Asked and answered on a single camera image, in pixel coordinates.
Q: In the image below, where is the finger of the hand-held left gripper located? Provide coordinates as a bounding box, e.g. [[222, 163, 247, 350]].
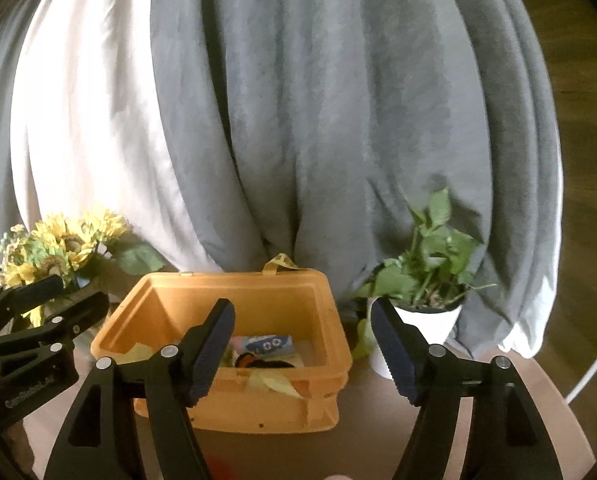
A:
[[0, 291, 110, 361], [0, 274, 65, 332]]

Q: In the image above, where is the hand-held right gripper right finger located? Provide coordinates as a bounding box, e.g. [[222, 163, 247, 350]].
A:
[[370, 297, 564, 480]]

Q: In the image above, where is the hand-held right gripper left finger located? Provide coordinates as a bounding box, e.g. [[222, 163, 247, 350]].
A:
[[43, 298, 236, 480]]

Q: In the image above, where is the black mouse plush toy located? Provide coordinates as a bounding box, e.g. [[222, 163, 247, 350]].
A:
[[234, 354, 295, 370]]

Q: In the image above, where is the pastel soft cloth book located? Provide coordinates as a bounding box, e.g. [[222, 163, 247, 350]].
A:
[[230, 333, 293, 358]]

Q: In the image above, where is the orange plastic crate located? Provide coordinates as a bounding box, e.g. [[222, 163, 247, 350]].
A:
[[91, 255, 354, 435]]

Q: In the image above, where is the white plant pot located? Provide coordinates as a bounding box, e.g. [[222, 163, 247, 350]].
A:
[[369, 300, 463, 379]]

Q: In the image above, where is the sunflower bouquet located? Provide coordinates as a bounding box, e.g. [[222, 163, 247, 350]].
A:
[[0, 209, 166, 328]]

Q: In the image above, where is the green potted plant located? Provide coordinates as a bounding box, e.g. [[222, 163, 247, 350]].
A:
[[353, 187, 499, 361]]

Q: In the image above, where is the pale pink curtain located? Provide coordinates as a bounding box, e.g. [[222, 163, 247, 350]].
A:
[[8, 0, 264, 278]]

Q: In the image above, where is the wide grey curtain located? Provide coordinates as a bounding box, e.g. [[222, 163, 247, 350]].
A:
[[151, 0, 565, 358]]

